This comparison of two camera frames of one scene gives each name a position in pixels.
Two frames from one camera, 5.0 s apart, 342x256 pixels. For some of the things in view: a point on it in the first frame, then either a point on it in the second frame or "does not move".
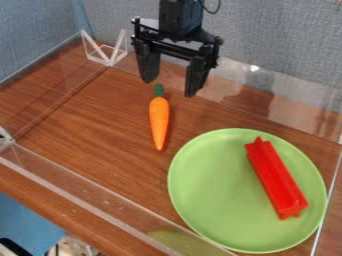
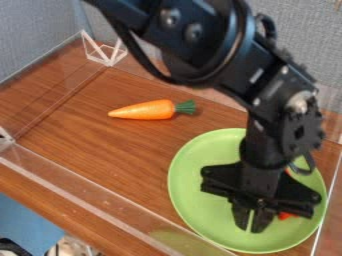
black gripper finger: [197, 73] → [240, 213]
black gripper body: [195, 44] → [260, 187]
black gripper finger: [148, 54] → [261, 219]
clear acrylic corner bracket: [101, 53] does not move
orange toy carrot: [159, 115] → [157, 110]
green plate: [221, 200] does not move
